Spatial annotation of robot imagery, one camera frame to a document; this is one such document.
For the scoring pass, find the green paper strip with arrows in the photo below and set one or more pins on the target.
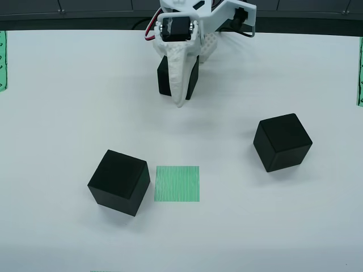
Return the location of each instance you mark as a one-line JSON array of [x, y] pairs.
[[360, 73], [3, 62]]

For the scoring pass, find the dark cabinet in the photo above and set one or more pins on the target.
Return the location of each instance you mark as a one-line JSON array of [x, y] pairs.
[[85, 11]]

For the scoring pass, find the black cube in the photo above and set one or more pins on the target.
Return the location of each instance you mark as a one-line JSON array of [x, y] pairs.
[[163, 80], [119, 181], [283, 141]]

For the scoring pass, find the green striped square marker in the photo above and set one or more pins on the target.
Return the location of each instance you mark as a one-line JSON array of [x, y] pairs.
[[177, 184]]

